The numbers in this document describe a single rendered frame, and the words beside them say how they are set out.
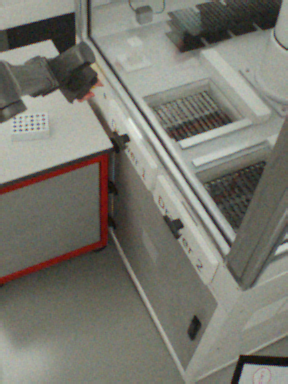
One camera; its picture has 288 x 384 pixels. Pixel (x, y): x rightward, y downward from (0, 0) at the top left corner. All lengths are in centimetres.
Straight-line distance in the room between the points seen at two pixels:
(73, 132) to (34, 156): 16
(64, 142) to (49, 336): 86
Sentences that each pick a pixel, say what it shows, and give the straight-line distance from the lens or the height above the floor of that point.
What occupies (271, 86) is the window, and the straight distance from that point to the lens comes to 81.
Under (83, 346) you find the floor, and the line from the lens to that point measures 205.
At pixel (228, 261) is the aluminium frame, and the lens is 113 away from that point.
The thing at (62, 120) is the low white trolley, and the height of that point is 76.
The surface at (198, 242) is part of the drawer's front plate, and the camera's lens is 120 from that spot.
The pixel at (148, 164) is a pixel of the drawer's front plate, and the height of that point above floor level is 92.
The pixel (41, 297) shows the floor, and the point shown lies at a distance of 213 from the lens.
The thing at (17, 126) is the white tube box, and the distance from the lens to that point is 160.
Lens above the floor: 195
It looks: 50 degrees down
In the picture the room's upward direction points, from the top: straight up
